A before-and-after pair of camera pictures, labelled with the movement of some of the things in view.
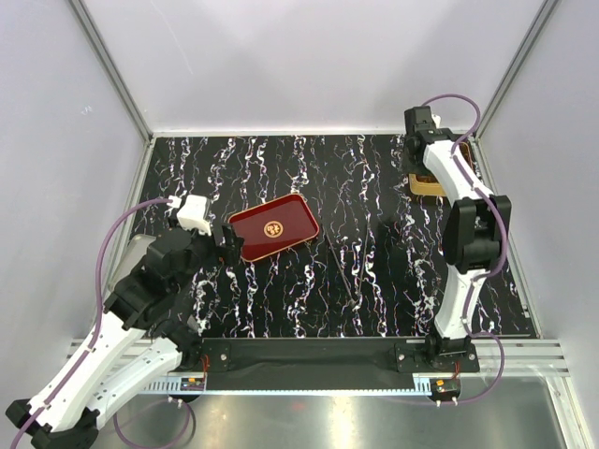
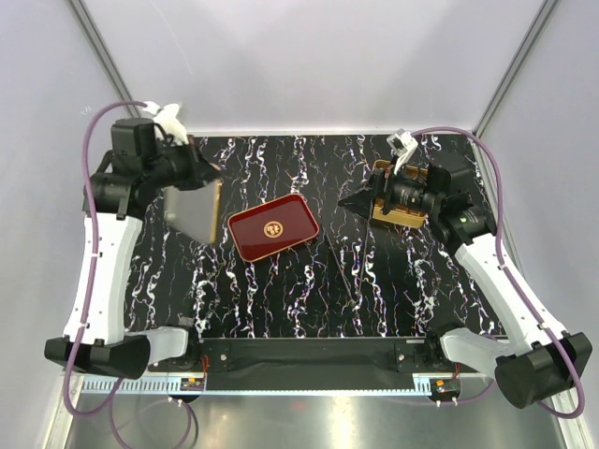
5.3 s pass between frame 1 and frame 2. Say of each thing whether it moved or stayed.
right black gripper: moved
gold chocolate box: moved
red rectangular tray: stayed
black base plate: stayed
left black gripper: moved
